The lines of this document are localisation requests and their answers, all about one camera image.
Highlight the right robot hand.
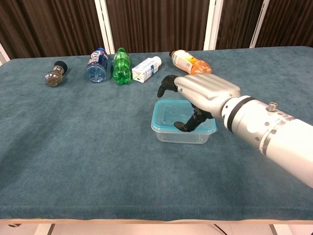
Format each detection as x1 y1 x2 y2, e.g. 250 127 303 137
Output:
157 73 242 133

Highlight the teal container lid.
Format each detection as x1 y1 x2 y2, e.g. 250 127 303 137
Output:
151 99 218 134

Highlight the clear plastic container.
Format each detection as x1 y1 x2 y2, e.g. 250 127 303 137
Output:
153 127 217 144

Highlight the orange drink bottle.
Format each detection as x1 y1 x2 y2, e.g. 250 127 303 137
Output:
169 49 212 75

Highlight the white milk carton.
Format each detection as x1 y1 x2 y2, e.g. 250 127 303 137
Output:
131 55 162 84

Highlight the brown folding partition screen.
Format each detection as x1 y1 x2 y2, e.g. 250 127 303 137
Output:
0 0 313 61

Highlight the green plastic bottle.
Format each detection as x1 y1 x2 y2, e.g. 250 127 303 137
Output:
112 47 133 86

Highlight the blue drink bottle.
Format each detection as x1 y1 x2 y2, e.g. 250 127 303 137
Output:
85 47 110 84

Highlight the teal table cloth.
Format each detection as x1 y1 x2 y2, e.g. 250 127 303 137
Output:
0 46 313 221

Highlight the glass spice jar black cap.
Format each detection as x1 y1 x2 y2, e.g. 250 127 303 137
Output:
45 60 68 87

